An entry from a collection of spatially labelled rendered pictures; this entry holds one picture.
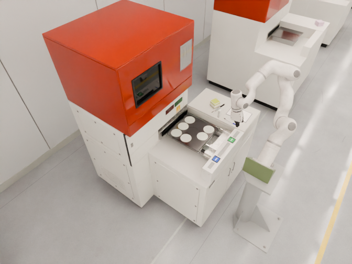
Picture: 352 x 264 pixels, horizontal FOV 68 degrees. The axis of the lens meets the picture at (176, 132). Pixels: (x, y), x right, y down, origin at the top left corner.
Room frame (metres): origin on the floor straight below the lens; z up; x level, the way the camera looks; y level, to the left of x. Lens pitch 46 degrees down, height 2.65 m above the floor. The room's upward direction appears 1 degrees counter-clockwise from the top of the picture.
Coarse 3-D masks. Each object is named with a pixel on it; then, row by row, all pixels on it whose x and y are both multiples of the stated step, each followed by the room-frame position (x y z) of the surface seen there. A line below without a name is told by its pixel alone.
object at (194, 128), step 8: (184, 120) 1.81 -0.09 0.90; (200, 120) 1.81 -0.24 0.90; (176, 128) 1.71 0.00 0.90; (192, 128) 1.70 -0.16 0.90; (200, 128) 1.70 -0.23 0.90; (216, 128) 1.70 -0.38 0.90; (192, 136) 1.60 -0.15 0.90; (208, 136) 1.60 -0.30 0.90; (192, 144) 1.51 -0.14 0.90; (200, 144) 1.51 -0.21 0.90
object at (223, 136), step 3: (222, 135) 1.63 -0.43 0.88; (225, 135) 1.63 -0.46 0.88; (228, 135) 1.63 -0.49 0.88; (219, 138) 1.59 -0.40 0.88; (222, 138) 1.59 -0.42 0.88; (225, 138) 1.59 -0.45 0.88; (216, 141) 1.55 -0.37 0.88; (219, 141) 1.55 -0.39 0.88; (222, 141) 1.55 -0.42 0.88; (213, 144) 1.52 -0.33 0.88; (216, 144) 1.52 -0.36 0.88; (219, 144) 1.52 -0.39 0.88; (207, 150) 1.45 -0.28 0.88; (210, 150) 1.45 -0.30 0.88; (213, 153) 1.41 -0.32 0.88; (204, 156) 1.39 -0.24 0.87; (207, 156) 1.39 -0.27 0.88
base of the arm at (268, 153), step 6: (270, 144) 1.34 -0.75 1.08; (264, 150) 1.32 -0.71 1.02; (270, 150) 1.30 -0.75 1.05; (276, 150) 1.30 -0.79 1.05; (264, 156) 1.28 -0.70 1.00; (270, 156) 1.27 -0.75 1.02; (258, 162) 1.23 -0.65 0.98; (264, 162) 1.24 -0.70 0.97; (270, 162) 1.24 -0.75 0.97; (270, 168) 1.19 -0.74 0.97
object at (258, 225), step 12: (276, 168) 1.29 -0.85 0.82; (252, 180) 1.18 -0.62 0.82; (276, 180) 1.17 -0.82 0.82; (252, 192) 1.19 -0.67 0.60; (264, 192) 1.07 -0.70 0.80; (240, 204) 1.25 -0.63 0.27; (252, 204) 1.19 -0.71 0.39; (240, 216) 1.19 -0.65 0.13; (252, 216) 1.20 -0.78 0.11; (264, 216) 1.24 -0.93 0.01; (276, 216) 1.24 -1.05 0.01; (240, 228) 1.12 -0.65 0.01; (252, 228) 1.11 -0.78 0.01; (264, 228) 1.11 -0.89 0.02; (276, 228) 1.11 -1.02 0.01; (252, 240) 0.99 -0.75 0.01; (264, 240) 0.99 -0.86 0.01
